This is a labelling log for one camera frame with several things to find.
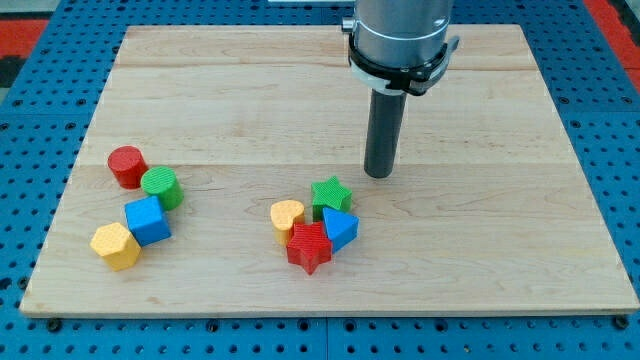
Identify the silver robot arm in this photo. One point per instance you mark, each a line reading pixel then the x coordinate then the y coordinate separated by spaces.
pixel 397 48

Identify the blue triangle block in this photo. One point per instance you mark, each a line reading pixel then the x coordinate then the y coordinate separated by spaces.
pixel 341 228

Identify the blue cube block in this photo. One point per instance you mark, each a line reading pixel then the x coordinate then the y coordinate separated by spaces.
pixel 147 221

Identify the red star block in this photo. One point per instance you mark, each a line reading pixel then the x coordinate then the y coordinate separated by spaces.
pixel 309 246

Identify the yellow hexagon block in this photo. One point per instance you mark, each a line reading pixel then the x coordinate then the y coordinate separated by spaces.
pixel 116 245

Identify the red cylinder block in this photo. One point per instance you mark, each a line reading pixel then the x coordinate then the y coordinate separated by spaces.
pixel 128 165

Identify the green star block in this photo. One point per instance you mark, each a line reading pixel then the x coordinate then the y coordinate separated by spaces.
pixel 329 194

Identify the yellow heart block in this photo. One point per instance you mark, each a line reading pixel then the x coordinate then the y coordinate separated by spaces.
pixel 284 215

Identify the black clamp ring mount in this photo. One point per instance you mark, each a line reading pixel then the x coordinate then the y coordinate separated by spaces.
pixel 415 81

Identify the green cylinder block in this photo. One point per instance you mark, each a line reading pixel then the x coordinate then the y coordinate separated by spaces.
pixel 162 182

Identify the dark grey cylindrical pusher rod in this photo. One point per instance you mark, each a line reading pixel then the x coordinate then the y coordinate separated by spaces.
pixel 384 124

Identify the wooden board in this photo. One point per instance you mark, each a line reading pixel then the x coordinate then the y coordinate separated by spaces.
pixel 486 213

